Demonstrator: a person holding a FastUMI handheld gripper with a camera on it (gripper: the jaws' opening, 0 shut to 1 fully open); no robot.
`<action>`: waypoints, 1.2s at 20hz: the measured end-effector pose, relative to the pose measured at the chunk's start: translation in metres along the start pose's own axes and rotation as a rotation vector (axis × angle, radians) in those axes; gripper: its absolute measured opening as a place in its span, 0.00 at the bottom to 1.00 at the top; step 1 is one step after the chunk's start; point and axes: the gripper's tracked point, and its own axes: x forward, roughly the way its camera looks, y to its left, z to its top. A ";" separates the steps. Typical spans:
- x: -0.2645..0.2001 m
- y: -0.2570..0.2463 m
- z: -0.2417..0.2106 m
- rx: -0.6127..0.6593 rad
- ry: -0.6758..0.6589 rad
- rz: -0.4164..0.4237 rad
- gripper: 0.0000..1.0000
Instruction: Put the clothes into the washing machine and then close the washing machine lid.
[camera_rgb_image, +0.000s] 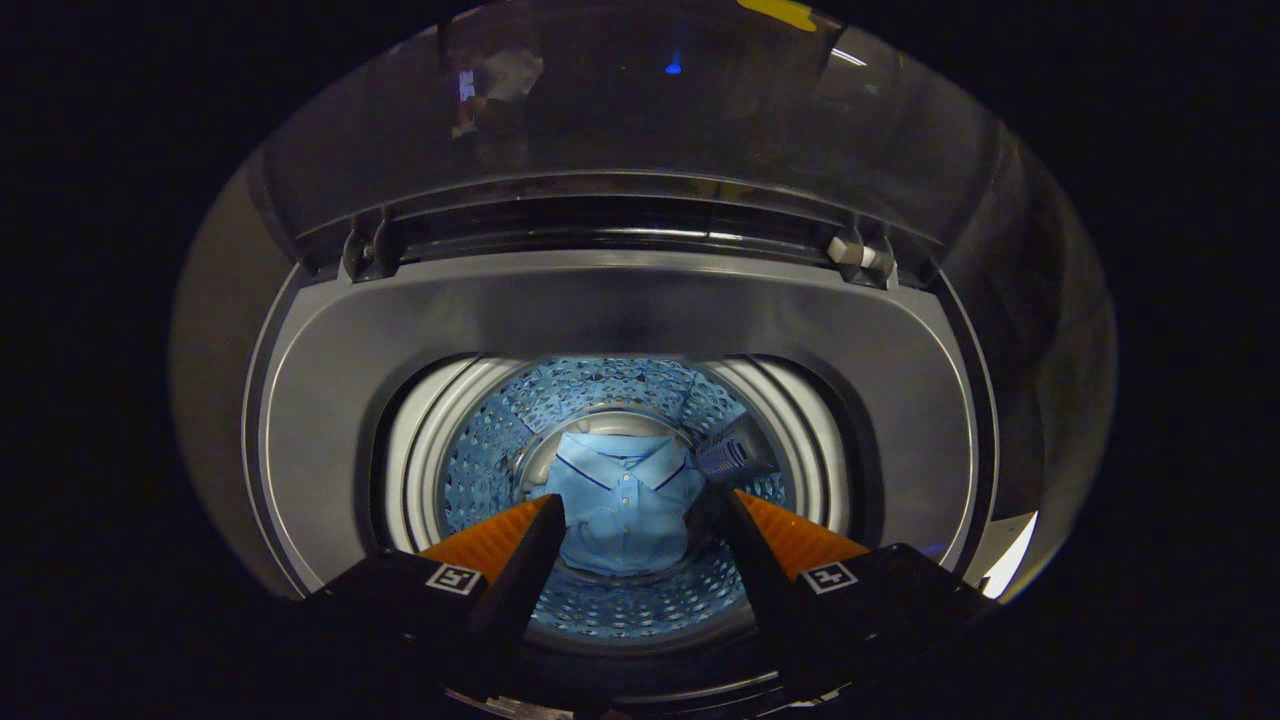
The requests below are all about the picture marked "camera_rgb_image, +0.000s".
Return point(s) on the light blue polo shirt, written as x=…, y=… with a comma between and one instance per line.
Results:
x=620, y=500

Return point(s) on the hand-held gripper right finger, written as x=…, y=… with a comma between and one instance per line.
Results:
x=760, y=580

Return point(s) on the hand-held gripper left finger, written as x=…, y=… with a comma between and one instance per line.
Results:
x=515, y=590

